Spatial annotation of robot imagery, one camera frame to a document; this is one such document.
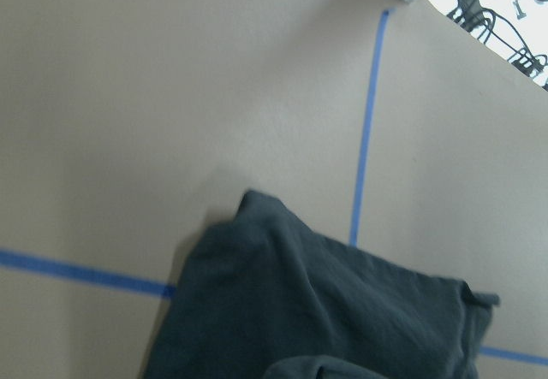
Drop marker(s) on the black t-shirt with logo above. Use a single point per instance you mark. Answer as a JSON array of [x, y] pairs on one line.
[[264, 296]]

